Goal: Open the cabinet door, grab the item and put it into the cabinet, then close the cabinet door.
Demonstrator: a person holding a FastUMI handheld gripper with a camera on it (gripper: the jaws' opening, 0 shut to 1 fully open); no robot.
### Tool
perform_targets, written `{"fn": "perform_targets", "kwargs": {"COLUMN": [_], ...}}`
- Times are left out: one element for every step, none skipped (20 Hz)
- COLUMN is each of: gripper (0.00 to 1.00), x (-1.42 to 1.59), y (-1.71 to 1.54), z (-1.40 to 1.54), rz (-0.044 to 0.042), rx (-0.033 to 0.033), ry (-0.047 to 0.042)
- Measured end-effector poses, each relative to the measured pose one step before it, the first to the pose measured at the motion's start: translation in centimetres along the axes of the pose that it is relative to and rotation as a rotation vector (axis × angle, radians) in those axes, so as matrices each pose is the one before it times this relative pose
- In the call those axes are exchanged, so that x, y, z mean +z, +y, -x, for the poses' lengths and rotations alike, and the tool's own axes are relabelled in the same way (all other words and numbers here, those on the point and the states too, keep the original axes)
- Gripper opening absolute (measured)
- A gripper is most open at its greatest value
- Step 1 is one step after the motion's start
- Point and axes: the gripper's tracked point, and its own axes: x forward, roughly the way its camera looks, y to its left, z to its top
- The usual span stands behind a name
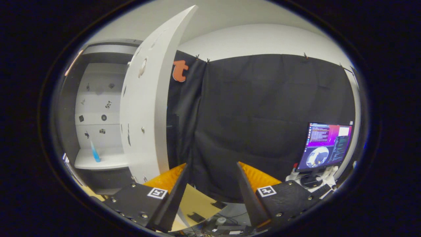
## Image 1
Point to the black keyboard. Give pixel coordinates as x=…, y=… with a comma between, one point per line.
x=322, y=191

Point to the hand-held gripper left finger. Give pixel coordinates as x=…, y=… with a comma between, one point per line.
x=174, y=200

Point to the white cabinet door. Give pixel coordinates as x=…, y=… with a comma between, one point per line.
x=148, y=115

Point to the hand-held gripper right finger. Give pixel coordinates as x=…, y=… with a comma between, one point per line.
x=250, y=194

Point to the computer monitor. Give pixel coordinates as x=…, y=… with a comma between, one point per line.
x=325, y=144

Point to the white cabinet shelf board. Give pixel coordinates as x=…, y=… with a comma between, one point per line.
x=108, y=161

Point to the white object with red top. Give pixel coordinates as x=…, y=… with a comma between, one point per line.
x=292, y=172

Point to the black table bracket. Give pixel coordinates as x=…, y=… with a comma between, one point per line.
x=195, y=217
x=218, y=204

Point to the black backdrop cloth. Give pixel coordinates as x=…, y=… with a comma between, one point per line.
x=256, y=115

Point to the grey cabinet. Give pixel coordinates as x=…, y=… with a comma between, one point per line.
x=70, y=115

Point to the slim blue white tube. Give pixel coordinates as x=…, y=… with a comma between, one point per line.
x=95, y=154

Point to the black electronic device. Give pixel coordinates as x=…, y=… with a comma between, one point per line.
x=230, y=229

